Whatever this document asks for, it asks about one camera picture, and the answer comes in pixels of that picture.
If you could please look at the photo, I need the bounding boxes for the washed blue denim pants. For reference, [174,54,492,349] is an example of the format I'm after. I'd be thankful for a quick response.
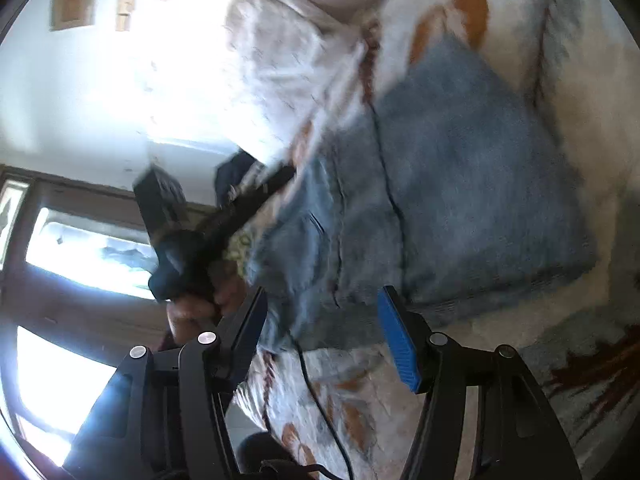
[250,37,597,353]

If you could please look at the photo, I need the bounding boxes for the person's left hand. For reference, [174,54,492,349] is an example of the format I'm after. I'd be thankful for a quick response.
[166,260,247,346]

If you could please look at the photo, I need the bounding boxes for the dark cloth item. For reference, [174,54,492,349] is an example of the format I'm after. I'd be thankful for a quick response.
[214,150,257,206]

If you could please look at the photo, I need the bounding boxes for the crumpled beige floral cloth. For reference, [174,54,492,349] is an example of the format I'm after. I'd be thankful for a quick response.
[226,0,366,165]

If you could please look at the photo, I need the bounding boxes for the leaf-patterned beige blanket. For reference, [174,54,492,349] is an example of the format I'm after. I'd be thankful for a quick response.
[227,0,639,479]

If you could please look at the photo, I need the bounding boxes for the window with dark frame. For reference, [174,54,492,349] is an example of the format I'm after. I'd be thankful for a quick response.
[1,166,167,474]

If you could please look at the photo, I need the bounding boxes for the black cable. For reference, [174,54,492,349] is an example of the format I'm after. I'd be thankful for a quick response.
[286,331,356,480]

